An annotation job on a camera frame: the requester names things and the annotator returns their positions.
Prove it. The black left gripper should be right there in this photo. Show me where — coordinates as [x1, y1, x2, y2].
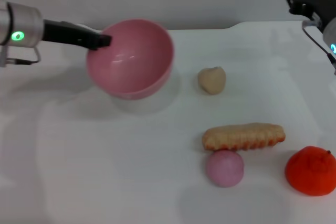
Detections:
[43, 19, 112, 51]

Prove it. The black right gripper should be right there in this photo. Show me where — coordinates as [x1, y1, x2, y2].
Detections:
[286, 0, 336, 27]

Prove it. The pink plastic bowl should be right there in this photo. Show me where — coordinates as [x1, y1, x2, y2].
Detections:
[86, 18, 175, 101]

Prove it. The long ridged orange bread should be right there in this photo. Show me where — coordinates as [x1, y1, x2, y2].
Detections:
[201, 122, 286, 152]

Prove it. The beige peach-shaped bun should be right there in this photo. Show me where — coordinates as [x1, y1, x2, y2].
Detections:
[197, 66, 226, 95]

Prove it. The pink round bun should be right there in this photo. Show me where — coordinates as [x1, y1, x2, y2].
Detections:
[205, 150, 245, 188]

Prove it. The orange-red persimmon bun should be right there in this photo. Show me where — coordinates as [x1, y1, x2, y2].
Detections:
[285, 145, 336, 197]

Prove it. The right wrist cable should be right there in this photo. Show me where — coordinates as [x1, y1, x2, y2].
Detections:
[301, 19, 336, 76]

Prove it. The wrist cable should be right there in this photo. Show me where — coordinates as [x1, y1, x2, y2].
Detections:
[301, 19, 336, 76]
[0, 47, 41, 68]

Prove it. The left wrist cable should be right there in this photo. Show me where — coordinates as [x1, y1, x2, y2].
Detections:
[0, 47, 41, 68]

